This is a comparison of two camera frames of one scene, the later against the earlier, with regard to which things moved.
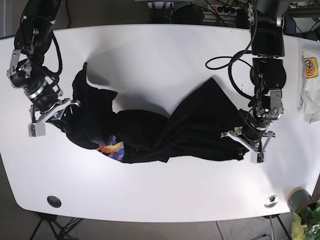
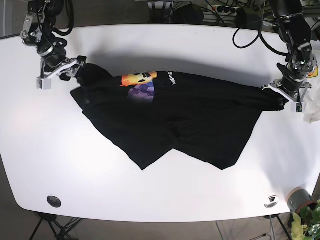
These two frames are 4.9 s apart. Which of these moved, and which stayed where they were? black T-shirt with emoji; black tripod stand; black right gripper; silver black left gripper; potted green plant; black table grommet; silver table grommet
Moved: black T-shirt with emoji; silver black left gripper; black right gripper
Stayed: potted green plant; black tripod stand; black table grommet; silver table grommet
